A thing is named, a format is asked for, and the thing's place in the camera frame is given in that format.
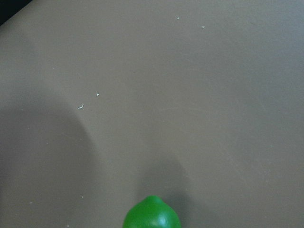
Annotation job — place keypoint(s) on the green lime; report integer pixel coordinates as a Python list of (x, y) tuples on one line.
[(151, 212)]

